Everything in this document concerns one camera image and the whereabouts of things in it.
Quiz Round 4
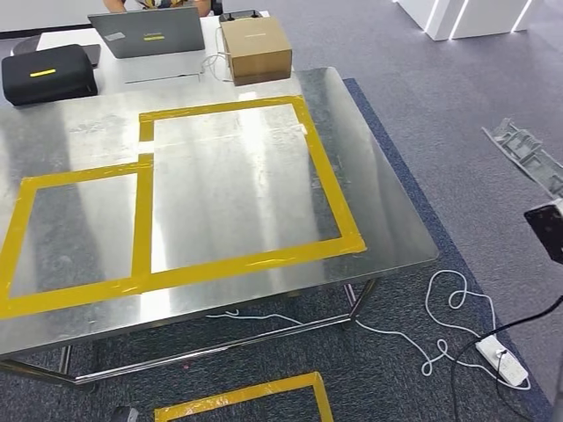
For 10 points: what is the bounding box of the grey plastic wheel cover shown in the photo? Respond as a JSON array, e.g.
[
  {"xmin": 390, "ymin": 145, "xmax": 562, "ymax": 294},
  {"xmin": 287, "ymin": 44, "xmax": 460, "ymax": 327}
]
[{"xmin": 481, "ymin": 118, "xmax": 563, "ymax": 200}]

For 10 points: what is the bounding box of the stainless steel workbench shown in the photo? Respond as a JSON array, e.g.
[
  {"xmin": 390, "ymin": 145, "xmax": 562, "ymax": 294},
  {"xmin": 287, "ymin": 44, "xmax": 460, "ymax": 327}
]
[{"xmin": 0, "ymin": 67, "xmax": 439, "ymax": 390}]

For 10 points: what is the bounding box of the cardboard box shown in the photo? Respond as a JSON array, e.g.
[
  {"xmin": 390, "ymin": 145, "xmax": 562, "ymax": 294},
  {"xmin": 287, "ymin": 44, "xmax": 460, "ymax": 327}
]
[{"xmin": 220, "ymin": 16, "xmax": 294, "ymax": 87}]

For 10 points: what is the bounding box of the yellow floor tape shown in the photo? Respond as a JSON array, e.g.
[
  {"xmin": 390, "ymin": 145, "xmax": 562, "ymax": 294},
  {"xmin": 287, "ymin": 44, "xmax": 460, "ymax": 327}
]
[{"xmin": 153, "ymin": 371, "xmax": 335, "ymax": 422}]

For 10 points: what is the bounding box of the black device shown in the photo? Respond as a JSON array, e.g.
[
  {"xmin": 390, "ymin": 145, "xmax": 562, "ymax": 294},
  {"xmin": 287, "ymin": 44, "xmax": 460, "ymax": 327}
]
[{"xmin": 218, "ymin": 9, "xmax": 263, "ymax": 25}]

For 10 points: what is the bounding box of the grey laptop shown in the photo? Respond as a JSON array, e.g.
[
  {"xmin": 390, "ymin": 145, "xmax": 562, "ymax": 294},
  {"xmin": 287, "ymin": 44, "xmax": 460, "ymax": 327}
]
[{"xmin": 88, "ymin": 6, "xmax": 207, "ymax": 84}]

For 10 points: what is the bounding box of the white desk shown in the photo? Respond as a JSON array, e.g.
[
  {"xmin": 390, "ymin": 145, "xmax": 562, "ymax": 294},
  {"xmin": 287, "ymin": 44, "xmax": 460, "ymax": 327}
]
[{"xmin": 35, "ymin": 10, "xmax": 270, "ymax": 98}]

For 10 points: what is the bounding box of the person at laptop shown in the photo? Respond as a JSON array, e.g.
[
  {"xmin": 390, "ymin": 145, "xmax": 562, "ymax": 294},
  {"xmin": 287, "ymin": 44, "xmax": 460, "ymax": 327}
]
[{"xmin": 102, "ymin": 0, "xmax": 212, "ymax": 18}]

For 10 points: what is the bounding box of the white floor plinth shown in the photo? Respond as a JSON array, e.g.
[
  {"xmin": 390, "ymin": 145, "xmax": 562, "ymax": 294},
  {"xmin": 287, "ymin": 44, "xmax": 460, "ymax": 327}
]
[{"xmin": 392, "ymin": 0, "xmax": 543, "ymax": 42}]

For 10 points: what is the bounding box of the white power strip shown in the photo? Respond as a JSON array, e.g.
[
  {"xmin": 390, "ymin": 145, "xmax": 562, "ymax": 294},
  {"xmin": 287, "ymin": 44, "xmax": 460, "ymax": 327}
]
[{"xmin": 475, "ymin": 334, "xmax": 530, "ymax": 388}]

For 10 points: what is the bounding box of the black zip case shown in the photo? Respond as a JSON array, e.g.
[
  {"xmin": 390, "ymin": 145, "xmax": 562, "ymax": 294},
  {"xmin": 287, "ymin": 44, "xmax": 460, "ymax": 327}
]
[{"xmin": 1, "ymin": 44, "xmax": 99, "ymax": 107}]

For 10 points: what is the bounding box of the white floor cable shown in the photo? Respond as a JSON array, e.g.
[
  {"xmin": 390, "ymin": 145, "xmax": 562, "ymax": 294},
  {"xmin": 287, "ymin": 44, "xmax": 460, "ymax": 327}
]
[{"xmin": 205, "ymin": 309, "xmax": 304, "ymax": 327}]

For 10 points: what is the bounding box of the white desk cable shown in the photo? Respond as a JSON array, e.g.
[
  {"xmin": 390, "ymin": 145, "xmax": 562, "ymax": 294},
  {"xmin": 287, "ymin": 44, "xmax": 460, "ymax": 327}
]
[{"xmin": 200, "ymin": 25, "xmax": 232, "ymax": 83}]

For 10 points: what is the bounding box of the white power strip cable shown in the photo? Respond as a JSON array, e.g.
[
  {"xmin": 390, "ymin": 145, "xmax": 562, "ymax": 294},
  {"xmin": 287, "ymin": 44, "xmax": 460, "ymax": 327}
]
[{"xmin": 355, "ymin": 269, "xmax": 532, "ymax": 392}]

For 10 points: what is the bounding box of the black power cable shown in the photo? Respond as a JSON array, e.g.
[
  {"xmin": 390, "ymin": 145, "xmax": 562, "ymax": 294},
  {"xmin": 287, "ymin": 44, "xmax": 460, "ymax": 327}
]
[{"xmin": 494, "ymin": 349, "xmax": 527, "ymax": 422}]

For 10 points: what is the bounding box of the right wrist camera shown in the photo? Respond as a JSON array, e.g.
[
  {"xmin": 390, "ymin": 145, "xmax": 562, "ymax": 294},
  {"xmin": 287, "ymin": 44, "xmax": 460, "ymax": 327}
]
[{"xmin": 523, "ymin": 198, "xmax": 563, "ymax": 266}]

